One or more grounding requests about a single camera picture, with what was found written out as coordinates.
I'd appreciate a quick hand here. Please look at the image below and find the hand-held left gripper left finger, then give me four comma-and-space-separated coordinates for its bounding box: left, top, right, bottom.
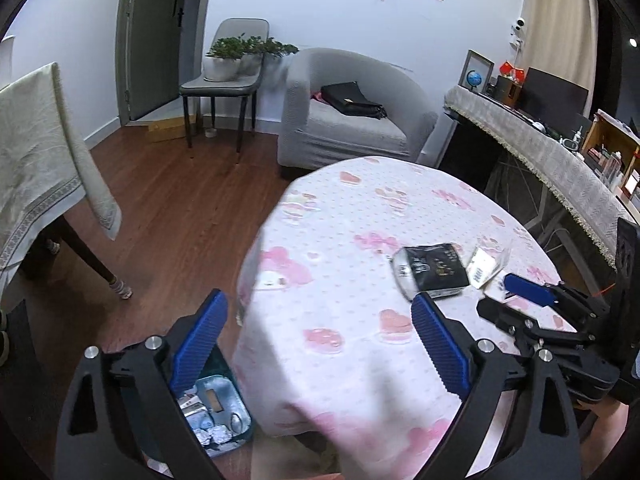
55, 288, 229, 480

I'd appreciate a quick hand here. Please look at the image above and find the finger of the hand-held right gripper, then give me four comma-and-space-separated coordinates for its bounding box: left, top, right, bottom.
476, 298, 544, 344
502, 273, 577, 312

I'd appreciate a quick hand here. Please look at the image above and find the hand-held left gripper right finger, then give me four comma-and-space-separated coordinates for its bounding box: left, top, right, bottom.
410, 292, 584, 480

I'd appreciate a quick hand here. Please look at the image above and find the blue tissue packet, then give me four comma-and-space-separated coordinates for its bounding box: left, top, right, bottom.
194, 376, 250, 429

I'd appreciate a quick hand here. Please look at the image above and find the clear plastic wrapper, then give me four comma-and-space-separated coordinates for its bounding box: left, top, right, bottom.
466, 239, 515, 291

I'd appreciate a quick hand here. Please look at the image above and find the white carton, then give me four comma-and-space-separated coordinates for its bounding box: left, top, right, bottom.
177, 394, 207, 419

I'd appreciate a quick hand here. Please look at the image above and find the black packet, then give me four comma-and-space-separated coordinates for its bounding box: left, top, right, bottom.
391, 242, 472, 302

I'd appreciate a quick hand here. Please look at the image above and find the teal waste bin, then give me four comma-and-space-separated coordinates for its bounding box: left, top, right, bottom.
170, 344, 255, 462

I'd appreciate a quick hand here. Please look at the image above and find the person's right forearm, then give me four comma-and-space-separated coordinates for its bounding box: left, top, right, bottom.
580, 400, 632, 480

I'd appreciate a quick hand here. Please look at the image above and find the round table, pink tablecloth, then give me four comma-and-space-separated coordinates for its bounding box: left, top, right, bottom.
234, 156, 582, 463

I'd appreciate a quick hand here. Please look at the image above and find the desk with beige cloth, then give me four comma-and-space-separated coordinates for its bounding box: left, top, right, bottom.
436, 84, 640, 271

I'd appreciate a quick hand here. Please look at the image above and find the open cardboard box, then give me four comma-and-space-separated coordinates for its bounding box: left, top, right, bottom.
582, 109, 640, 197

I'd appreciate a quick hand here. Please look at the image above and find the black monitor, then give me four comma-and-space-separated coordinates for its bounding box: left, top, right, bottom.
517, 67, 590, 124

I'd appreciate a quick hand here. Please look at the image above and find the brown wooden box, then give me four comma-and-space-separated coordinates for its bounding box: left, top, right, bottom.
494, 76, 522, 107

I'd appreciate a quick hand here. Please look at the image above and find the flat cardboard piece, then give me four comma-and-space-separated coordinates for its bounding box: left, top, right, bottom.
144, 117, 199, 143

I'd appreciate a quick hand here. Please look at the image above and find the red desk ornament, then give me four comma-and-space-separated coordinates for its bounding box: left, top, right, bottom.
499, 59, 527, 82

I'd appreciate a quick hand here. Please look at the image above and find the grey armchair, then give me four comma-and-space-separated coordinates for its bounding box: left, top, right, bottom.
277, 47, 439, 179

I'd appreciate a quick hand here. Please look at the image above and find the table with beige tablecloth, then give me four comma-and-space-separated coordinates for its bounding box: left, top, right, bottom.
0, 62, 134, 302

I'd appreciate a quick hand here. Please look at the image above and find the grey dining chair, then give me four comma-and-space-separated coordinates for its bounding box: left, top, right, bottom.
178, 18, 271, 164

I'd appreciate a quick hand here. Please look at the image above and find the black handbag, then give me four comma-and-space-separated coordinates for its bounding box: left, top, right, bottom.
319, 81, 389, 121

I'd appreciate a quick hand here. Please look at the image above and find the beige curtain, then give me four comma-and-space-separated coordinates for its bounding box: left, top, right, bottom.
520, 0, 601, 92

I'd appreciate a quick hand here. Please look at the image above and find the potted plant white pot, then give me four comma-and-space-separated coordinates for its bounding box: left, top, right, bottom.
203, 34, 261, 83

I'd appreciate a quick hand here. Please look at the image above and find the potted plant glass pot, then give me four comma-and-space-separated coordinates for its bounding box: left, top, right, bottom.
240, 36, 300, 77

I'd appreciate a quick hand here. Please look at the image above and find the grey door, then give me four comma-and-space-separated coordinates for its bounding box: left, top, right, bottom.
115, 0, 219, 127

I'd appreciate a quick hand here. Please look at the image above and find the picture frame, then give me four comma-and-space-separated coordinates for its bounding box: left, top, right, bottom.
458, 49, 495, 94

